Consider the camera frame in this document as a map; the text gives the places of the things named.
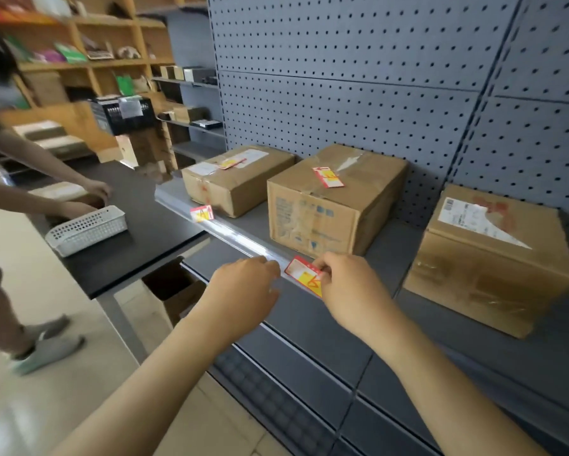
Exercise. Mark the grey shelf with small boxes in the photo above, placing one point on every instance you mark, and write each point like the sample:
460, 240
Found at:
194, 113

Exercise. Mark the person's right fingers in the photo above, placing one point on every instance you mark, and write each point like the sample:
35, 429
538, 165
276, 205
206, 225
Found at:
326, 270

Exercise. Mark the person's left hand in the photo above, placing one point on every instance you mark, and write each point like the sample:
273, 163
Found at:
239, 299

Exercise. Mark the wooden shelf unit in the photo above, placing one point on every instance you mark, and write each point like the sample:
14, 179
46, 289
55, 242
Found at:
75, 56

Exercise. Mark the person's left forearm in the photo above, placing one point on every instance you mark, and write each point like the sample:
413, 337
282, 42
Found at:
151, 389

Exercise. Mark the open brown cardboard box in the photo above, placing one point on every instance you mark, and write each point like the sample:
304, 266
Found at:
175, 289

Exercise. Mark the red yellow price tag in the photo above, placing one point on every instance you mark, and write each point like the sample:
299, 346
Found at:
328, 177
202, 213
231, 163
299, 273

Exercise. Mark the person's right forearm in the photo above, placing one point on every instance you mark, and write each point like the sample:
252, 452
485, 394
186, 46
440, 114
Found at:
446, 398

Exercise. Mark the black plastic crate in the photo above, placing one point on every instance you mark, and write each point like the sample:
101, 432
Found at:
123, 113

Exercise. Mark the black table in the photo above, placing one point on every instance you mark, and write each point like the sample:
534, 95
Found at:
137, 232

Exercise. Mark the grey metal shelf unit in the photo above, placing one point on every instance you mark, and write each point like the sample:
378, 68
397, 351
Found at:
360, 90

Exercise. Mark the white plastic basket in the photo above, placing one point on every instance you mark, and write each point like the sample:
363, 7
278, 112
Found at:
87, 230

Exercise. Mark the person's left fingers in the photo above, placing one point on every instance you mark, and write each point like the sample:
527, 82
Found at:
268, 275

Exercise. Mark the cardboard box with blue print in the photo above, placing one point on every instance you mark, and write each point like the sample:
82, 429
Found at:
322, 208

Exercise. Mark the person's right hand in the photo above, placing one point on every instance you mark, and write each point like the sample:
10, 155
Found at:
355, 299

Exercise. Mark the cardboard box with white label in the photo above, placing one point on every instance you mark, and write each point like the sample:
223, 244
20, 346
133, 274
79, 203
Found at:
493, 261

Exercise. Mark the long flat cardboard box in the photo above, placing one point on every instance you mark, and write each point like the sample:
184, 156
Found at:
237, 185

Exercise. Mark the clear plastic price rail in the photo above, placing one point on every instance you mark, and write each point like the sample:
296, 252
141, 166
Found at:
227, 230

